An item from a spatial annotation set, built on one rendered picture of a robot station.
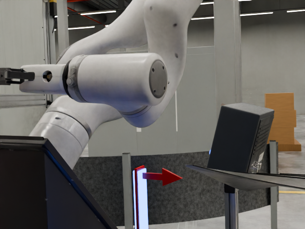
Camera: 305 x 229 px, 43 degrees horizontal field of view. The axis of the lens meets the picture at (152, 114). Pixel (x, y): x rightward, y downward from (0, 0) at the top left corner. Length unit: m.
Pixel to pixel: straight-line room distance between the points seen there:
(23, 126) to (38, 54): 0.47
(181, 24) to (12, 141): 0.34
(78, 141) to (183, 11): 0.37
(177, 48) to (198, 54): 5.77
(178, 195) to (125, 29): 1.46
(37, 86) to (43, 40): 1.89
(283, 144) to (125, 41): 7.74
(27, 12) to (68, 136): 1.73
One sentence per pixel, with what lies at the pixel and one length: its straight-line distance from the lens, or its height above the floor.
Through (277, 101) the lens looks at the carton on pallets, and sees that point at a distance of 8.48.
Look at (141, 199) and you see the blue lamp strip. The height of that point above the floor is 1.15.
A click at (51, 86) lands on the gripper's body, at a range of 0.68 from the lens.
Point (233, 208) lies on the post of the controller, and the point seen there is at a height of 0.99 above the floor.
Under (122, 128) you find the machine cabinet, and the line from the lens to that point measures 6.75.
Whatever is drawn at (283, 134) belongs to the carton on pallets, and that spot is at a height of 0.36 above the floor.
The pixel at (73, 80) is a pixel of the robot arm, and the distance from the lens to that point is 0.65.
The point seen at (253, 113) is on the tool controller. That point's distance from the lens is 1.06.
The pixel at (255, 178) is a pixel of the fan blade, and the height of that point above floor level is 1.20.
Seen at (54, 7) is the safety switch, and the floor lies 1.87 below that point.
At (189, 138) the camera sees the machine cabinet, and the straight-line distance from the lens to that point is 6.50.
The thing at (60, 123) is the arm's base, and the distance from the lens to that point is 0.85.
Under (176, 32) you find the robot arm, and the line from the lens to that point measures 0.69.
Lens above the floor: 1.29
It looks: 3 degrees down
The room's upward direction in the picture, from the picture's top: 2 degrees counter-clockwise
